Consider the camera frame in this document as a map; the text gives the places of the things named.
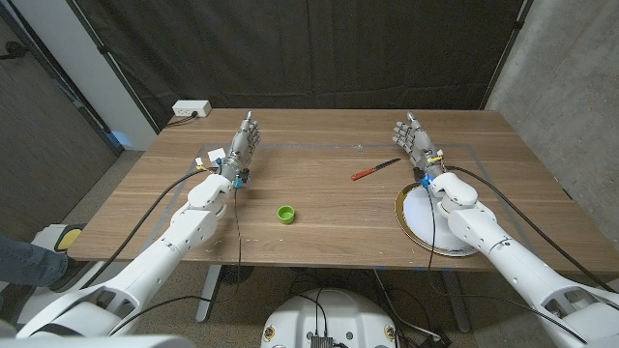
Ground black round floor object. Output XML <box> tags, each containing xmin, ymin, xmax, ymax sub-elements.
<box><xmin>220</xmin><ymin>265</ymin><xmax>255</xmax><ymax>286</ymax></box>

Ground person leg in blue jeans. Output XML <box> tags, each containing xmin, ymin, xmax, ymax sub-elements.
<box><xmin>0</xmin><ymin>235</ymin><xmax>69</xmax><ymax>287</ymax></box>

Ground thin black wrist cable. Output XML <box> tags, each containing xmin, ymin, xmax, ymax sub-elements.
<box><xmin>425</xmin><ymin>186</ymin><xmax>589</xmax><ymax>345</ymax></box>
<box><xmin>106</xmin><ymin>186</ymin><xmax>243</xmax><ymax>336</ymax></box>

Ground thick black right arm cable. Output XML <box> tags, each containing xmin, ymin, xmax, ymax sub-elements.
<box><xmin>444</xmin><ymin>164</ymin><xmax>619</xmax><ymax>294</ymax></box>

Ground white floor cable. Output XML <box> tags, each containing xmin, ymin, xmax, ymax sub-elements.
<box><xmin>371</xmin><ymin>269</ymin><xmax>440</xmax><ymax>340</ymax></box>

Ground black power strip cable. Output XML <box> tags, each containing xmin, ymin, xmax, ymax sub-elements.
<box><xmin>165</xmin><ymin>111</ymin><xmax>199</xmax><ymax>129</ymax></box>

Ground black floor cable bundle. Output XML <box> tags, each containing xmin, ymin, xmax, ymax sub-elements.
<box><xmin>288</xmin><ymin>269</ymin><xmax>454</xmax><ymax>348</ymax></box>

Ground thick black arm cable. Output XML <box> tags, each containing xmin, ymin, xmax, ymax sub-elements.
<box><xmin>444</xmin><ymin>164</ymin><xmax>619</xmax><ymax>294</ymax></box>
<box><xmin>79</xmin><ymin>166</ymin><xmax>221</xmax><ymax>290</ymax></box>

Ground white device with yellow pad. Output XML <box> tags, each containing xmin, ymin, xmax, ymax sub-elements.
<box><xmin>31</xmin><ymin>222</ymin><xmax>88</xmax><ymax>255</ymax></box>

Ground dark shoe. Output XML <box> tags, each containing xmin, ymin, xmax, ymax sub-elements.
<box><xmin>47</xmin><ymin>257</ymin><xmax>92</xmax><ymax>294</ymax></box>

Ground metal backdrop stand pole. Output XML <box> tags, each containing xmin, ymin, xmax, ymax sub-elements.
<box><xmin>480</xmin><ymin>0</ymin><xmax>535</xmax><ymax>111</ymax></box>
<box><xmin>66</xmin><ymin>0</ymin><xmax>162</xmax><ymax>134</ymax></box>

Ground black backdrop cloth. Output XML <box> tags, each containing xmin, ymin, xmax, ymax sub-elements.
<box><xmin>67</xmin><ymin>0</ymin><xmax>533</xmax><ymax>132</ymax></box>

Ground knife with red handle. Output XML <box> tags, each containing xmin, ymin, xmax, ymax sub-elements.
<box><xmin>350</xmin><ymin>158</ymin><xmax>402</xmax><ymax>182</ymax></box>

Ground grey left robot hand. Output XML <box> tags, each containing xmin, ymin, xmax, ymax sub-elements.
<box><xmin>220</xmin><ymin>110</ymin><xmax>262</xmax><ymax>189</ymax></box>

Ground white power strip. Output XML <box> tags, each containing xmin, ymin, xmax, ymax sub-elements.
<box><xmin>171</xmin><ymin>100</ymin><xmax>213</xmax><ymax>118</ymax></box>

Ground grey table leg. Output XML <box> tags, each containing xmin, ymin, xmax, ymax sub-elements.
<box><xmin>439</xmin><ymin>270</ymin><xmax>473</xmax><ymax>334</ymax></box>
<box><xmin>195</xmin><ymin>264</ymin><xmax>223</xmax><ymax>324</ymax></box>

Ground thin black left wrist cable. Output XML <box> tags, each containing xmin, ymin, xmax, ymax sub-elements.
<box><xmin>106</xmin><ymin>186</ymin><xmax>243</xmax><ymax>336</ymax></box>

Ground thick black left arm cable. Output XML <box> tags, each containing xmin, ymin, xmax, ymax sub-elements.
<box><xmin>79</xmin><ymin>166</ymin><xmax>221</xmax><ymax>290</ymax></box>

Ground white robot torso base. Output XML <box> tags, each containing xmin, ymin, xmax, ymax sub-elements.
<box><xmin>260</xmin><ymin>288</ymin><xmax>401</xmax><ymax>348</ymax></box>

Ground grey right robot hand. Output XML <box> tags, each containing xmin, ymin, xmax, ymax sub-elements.
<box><xmin>392</xmin><ymin>111</ymin><xmax>446</xmax><ymax>189</ymax></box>

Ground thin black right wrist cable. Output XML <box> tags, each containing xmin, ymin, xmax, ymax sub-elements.
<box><xmin>425</xmin><ymin>186</ymin><xmax>589</xmax><ymax>345</ymax></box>

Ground white paper plate gold rim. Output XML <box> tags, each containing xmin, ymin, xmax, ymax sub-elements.
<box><xmin>394</xmin><ymin>182</ymin><xmax>480</xmax><ymax>258</ymax></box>

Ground black door handle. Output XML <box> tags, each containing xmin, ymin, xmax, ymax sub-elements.
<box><xmin>0</xmin><ymin>41</ymin><xmax>28</xmax><ymax>62</ymax></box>

